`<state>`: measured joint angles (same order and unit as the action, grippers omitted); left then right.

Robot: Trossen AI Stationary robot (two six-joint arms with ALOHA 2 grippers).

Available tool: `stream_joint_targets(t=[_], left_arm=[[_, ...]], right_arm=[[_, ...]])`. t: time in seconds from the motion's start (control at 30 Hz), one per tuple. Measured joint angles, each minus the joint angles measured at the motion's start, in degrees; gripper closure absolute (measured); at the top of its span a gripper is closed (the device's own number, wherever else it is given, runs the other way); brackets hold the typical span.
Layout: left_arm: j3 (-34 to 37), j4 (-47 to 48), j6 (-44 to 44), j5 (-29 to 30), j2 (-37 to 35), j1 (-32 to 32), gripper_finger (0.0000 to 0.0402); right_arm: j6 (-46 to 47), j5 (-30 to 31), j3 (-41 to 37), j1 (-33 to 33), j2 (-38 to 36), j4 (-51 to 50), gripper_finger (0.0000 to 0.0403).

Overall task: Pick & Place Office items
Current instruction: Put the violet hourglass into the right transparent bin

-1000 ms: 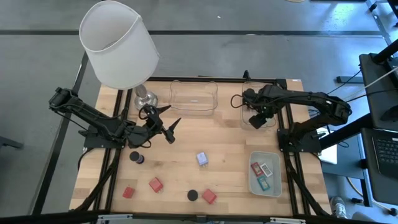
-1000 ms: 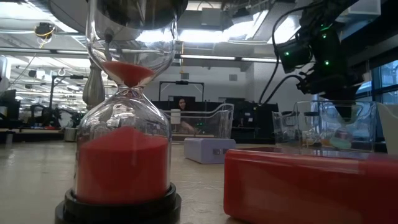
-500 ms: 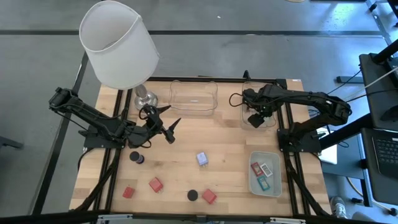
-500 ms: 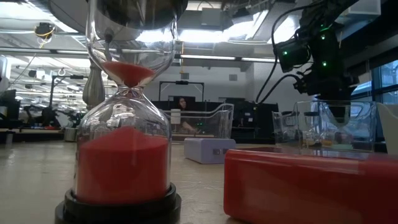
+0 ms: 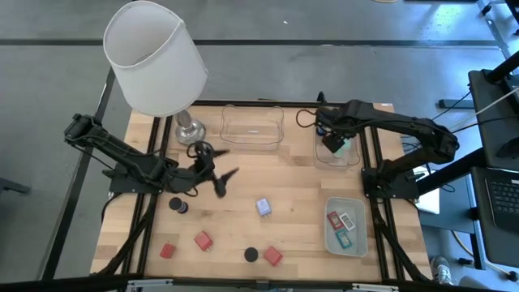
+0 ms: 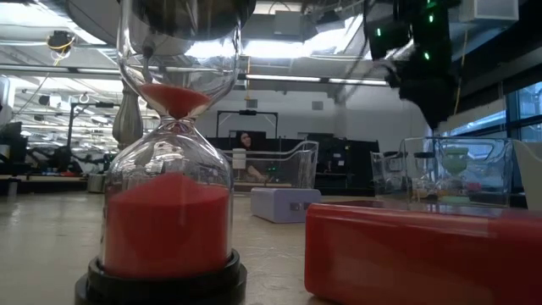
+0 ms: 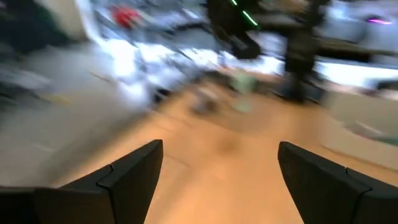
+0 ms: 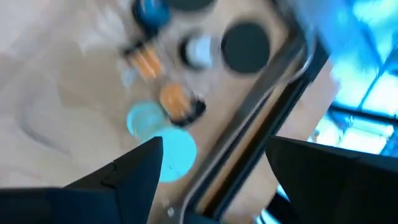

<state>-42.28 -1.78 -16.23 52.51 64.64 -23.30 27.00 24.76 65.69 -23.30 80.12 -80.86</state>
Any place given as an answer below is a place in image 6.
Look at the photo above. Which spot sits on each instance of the frosted plastic bin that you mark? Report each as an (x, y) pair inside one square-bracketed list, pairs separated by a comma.
[(529, 178)]

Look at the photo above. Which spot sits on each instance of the white sand hourglass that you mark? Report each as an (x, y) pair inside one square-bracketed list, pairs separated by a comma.
[(423, 156)]

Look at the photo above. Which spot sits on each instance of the red sand hourglass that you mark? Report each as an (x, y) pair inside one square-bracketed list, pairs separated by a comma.
[(169, 229)]

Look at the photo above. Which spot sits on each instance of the person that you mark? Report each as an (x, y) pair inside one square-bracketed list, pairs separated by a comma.
[(247, 144)]

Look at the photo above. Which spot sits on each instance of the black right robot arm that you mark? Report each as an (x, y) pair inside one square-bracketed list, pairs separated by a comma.
[(436, 34)]

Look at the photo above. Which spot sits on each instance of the ceiling light bar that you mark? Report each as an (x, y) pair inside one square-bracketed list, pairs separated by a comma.
[(296, 78)]

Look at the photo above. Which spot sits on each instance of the black cabinet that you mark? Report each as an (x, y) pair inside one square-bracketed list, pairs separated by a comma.
[(347, 165)]

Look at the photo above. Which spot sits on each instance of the clear plastic bin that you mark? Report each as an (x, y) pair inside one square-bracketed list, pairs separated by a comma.
[(504, 169), (311, 165)]

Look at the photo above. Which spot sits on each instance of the light blue block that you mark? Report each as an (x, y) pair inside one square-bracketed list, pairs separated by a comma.
[(275, 205)]

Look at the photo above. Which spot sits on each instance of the black monitor frame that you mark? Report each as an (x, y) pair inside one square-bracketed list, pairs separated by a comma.
[(247, 112)]

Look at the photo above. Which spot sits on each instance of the green hourglass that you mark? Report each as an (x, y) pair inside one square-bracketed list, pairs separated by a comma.
[(455, 163)]

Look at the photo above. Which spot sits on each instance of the red block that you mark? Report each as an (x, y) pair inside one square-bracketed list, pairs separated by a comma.
[(402, 254)]

